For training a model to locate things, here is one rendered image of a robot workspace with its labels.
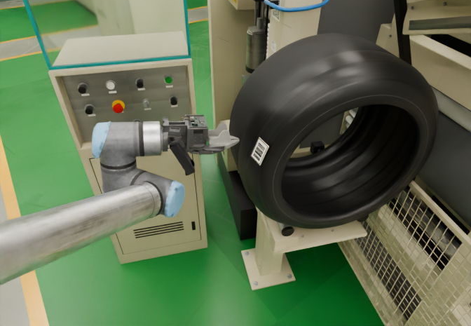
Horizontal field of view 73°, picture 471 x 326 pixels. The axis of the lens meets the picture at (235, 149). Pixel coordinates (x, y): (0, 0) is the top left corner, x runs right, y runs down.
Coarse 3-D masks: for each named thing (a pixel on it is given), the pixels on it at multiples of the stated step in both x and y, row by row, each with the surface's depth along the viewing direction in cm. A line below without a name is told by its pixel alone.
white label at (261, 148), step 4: (260, 140) 80; (256, 144) 82; (260, 144) 80; (264, 144) 79; (256, 148) 82; (260, 148) 80; (264, 148) 79; (252, 152) 83; (256, 152) 82; (260, 152) 81; (264, 152) 79; (252, 156) 83; (256, 156) 82; (260, 156) 81; (256, 160) 82; (260, 160) 81; (260, 164) 81
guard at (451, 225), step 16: (400, 192) 120; (416, 192) 111; (384, 208) 132; (432, 208) 105; (368, 224) 145; (448, 224) 100; (416, 240) 116; (464, 240) 94; (400, 272) 127; (368, 288) 153; (384, 288) 139; (400, 288) 128; (448, 288) 104; (464, 288) 98; (432, 304) 112; (384, 320) 142; (400, 320) 131
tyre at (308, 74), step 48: (288, 48) 89; (336, 48) 82; (240, 96) 94; (288, 96) 77; (336, 96) 74; (384, 96) 77; (432, 96) 84; (240, 144) 89; (288, 144) 79; (336, 144) 125; (384, 144) 115; (432, 144) 92; (288, 192) 120; (336, 192) 120; (384, 192) 102
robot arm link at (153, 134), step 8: (144, 128) 80; (152, 128) 80; (160, 128) 81; (144, 136) 79; (152, 136) 80; (160, 136) 80; (144, 144) 80; (152, 144) 80; (160, 144) 80; (144, 152) 81; (152, 152) 81; (160, 152) 82
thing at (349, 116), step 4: (356, 108) 139; (348, 112) 147; (352, 112) 144; (356, 112) 139; (344, 116) 148; (348, 116) 147; (352, 116) 149; (344, 120) 149; (348, 120) 146; (352, 120) 144; (344, 124) 150; (348, 124) 149; (344, 128) 152; (340, 132) 154
